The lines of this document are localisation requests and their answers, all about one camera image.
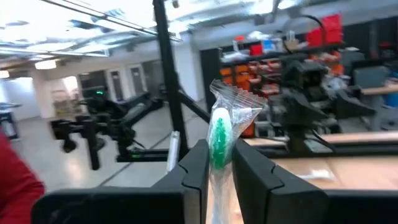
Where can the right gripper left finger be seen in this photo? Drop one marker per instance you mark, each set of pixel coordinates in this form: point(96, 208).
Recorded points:
point(124, 205)

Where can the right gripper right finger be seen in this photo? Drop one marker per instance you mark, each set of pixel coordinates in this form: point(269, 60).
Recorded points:
point(295, 205)

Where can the green toothbrush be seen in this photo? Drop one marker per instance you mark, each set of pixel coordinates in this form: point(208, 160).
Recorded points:
point(220, 140)

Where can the black background robot rig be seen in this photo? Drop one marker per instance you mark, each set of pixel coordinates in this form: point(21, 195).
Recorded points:
point(99, 115)

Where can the person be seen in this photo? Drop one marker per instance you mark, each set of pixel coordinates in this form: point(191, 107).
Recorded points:
point(15, 186)

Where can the wooden background table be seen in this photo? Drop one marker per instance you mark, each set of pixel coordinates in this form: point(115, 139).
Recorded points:
point(377, 90)

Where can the black shelf with orange bins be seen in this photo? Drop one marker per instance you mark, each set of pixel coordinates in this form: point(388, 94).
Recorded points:
point(239, 71)

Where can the red storage bins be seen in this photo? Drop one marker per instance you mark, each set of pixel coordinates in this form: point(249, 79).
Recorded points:
point(326, 31)

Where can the white frame light bar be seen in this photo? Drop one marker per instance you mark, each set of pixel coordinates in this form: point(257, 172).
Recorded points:
point(172, 149)

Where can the black aluminium table frame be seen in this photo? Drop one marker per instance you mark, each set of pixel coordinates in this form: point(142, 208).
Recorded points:
point(168, 77)

